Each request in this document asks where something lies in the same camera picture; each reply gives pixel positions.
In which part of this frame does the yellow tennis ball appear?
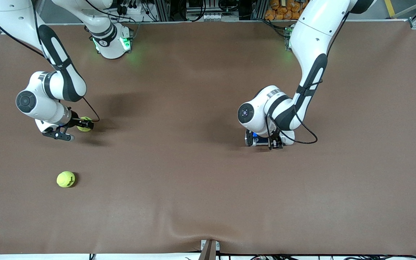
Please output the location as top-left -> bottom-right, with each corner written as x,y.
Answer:
57,171 -> 75,188
77,116 -> 93,133

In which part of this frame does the white blue tennis ball can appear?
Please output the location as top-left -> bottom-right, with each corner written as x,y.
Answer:
245,129 -> 296,147

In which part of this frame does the brown table mat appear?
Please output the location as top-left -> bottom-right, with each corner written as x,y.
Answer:
0,20 -> 416,255

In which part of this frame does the orange packaged goods pile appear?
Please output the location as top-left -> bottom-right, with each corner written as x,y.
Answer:
265,0 -> 304,21

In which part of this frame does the white power strip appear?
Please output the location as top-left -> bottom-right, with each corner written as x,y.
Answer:
116,0 -> 147,15

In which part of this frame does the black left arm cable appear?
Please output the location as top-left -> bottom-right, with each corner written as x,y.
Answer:
265,11 -> 319,150

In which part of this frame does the aluminium frame post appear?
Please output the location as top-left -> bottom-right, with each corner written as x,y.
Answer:
252,0 -> 268,20
154,0 -> 170,21

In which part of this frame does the front camera mount post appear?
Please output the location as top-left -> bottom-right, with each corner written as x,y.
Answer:
199,239 -> 220,260

